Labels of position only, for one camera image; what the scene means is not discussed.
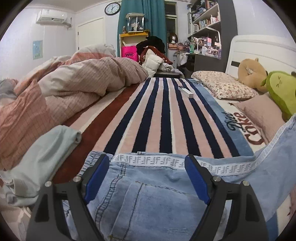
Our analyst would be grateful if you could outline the light blue denim pants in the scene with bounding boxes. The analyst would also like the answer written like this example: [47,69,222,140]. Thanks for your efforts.
[87,118,295,240]

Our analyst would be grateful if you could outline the light green folded cloth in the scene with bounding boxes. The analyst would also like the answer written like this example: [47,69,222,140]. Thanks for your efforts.
[1,125,82,207]

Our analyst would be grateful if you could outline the pink quilted pillow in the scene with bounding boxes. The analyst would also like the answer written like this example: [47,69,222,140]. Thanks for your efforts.
[234,93,285,144]

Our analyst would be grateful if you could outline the pink checked duvet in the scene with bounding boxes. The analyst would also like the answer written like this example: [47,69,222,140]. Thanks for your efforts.
[1,44,148,170]

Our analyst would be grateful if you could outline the striped pink navy blanket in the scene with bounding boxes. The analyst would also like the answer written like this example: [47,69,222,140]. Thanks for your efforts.
[53,78,265,183]

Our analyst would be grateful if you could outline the floral pillow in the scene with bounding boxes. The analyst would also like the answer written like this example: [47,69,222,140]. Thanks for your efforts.
[191,71,259,100]

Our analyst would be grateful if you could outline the green avocado plush toy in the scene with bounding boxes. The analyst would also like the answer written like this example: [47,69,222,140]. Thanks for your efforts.
[261,71,295,121]

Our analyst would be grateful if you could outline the brown plush toy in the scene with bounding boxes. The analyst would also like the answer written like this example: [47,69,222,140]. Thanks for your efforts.
[238,58,267,93]

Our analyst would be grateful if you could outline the white bed headboard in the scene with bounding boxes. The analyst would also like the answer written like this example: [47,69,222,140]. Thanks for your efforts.
[225,35,296,78]

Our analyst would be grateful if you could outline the white puffer jacket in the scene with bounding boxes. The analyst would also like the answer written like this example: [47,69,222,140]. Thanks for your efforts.
[142,49,164,77]

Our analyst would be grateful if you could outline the pink shopping bag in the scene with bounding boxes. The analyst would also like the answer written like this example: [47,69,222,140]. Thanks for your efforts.
[121,45,138,62]

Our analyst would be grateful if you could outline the white door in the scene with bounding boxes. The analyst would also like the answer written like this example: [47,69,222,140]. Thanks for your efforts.
[76,17,106,50]

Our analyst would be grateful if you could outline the grey bookshelf with items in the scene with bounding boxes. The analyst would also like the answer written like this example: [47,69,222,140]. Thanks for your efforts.
[187,1,238,72]

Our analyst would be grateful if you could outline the yellow shelf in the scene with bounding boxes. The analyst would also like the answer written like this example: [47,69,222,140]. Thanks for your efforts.
[119,32,149,57]

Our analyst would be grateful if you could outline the white air conditioner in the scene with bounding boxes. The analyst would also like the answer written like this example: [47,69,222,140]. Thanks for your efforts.
[36,9,72,28]

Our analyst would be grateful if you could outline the teal curtain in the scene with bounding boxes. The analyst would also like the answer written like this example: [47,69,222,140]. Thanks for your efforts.
[116,0,167,57]

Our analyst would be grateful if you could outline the blue wall poster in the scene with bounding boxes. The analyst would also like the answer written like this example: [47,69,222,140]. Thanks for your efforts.
[32,40,43,60]

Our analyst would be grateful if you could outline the round wall clock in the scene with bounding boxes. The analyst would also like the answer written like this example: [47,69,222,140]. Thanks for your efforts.
[104,2,121,16]

